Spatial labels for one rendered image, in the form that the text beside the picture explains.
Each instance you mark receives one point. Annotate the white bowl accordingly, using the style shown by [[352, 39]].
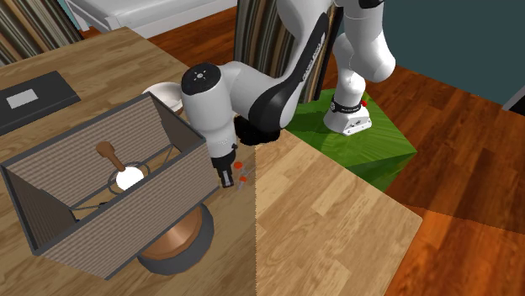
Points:
[[164, 91]]

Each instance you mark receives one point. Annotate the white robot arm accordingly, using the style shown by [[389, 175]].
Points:
[[213, 102]]

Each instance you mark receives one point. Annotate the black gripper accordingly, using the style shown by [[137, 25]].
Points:
[[222, 167]]

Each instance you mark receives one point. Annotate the black book with grey label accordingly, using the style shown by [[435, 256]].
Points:
[[45, 102]]

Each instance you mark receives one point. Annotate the clear tube with orange cap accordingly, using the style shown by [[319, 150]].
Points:
[[238, 165], [242, 179]]

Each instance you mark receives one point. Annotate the table lamp with rectangular shade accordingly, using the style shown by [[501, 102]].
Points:
[[135, 217]]

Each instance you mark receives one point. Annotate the green robot stand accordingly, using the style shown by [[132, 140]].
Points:
[[369, 143]]

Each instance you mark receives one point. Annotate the white bench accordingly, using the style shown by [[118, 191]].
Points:
[[164, 12]]

